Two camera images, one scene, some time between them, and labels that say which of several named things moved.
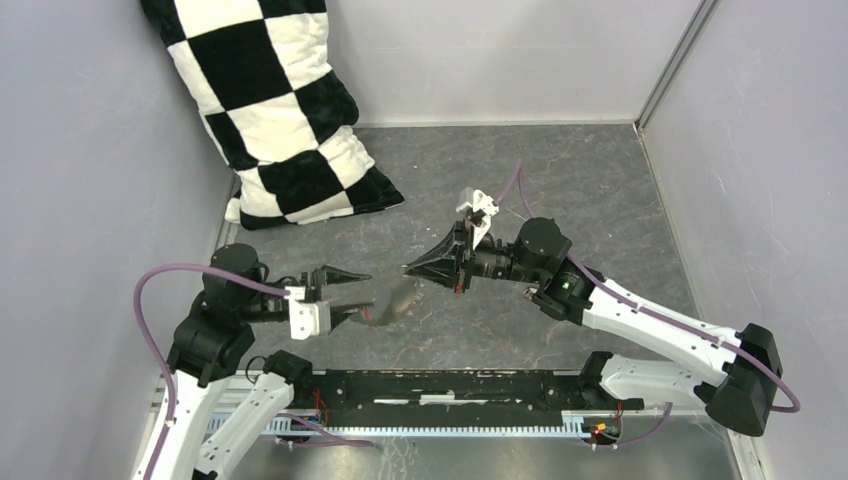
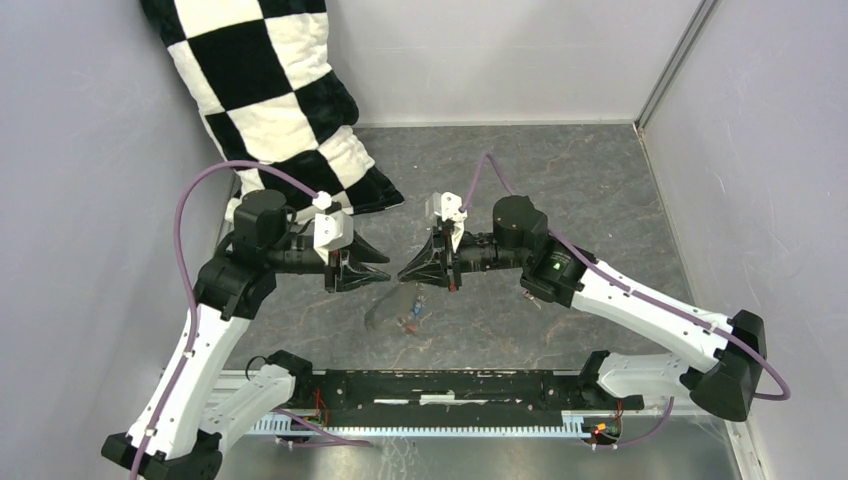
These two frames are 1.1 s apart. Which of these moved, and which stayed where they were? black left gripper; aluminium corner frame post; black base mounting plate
Moved: black left gripper
Stayed: black base mounting plate; aluminium corner frame post
